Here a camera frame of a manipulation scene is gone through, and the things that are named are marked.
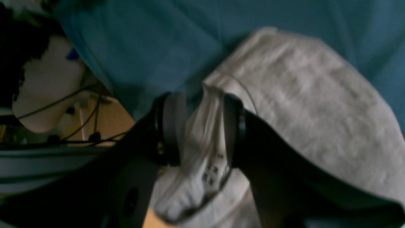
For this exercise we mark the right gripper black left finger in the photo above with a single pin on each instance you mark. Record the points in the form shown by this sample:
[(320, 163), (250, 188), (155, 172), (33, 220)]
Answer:
[(114, 190)]

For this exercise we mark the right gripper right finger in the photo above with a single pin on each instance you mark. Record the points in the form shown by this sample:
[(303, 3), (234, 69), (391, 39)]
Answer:
[(290, 191)]

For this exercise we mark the beige T-shirt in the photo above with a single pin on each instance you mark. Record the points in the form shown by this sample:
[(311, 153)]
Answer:
[(314, 100)]

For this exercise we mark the blue table cloth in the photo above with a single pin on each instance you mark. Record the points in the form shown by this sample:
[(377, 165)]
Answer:
[(140, 49)]

